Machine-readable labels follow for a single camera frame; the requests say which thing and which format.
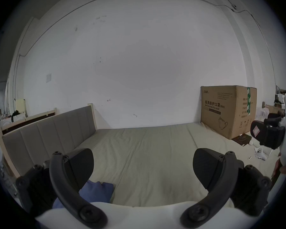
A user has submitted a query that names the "blue garment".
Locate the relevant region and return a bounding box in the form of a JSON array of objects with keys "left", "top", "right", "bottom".
[{"left": 53, "top": 180, "right": 115, "bottom": 209}]

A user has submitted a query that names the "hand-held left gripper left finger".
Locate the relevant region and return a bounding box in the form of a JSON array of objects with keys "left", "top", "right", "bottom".
[{"left": 15, "top": 148, "right": 108, "bottom": 229}]

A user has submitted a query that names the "wooden bed frame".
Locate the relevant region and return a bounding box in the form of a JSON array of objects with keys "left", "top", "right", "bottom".
[{"left": 0, "top": 108, "right": 59, "bottom": 133}]

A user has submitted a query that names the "brown cardboard carton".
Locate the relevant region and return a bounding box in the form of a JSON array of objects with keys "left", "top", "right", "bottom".
[{"left": 201, "top": 85, "right": 257, "bottom": 140}]

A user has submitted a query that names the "bed with beige sheet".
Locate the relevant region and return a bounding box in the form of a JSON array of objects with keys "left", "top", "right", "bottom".
[{"left": 71, "top": 122, "right": 280, "bottom": 208}]

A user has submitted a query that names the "dark flat board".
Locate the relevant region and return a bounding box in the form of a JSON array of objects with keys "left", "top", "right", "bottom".
[{"left": 231, "top": 135, "right": 252, "bottom": 146}]

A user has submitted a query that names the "padded beige headboard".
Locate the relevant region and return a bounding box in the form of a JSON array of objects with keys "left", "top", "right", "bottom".
[{"left": 0, "top": 103, "right": 98, "bottom": 178}]

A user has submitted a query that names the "person's right hand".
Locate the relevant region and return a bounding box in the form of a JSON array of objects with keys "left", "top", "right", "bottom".
[{"left": 272, "top": 155, "right": 286, "bottom": 183}]

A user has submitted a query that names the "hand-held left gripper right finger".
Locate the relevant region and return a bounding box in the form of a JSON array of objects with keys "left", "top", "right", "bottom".
[{"left": 180, "top": 148, "right": 272, "bottom": 229}]

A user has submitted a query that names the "small white plastic item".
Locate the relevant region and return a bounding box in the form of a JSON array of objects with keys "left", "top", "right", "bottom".
[{"left": 254, "top": 147, "right": 269, "bottom": 161}]

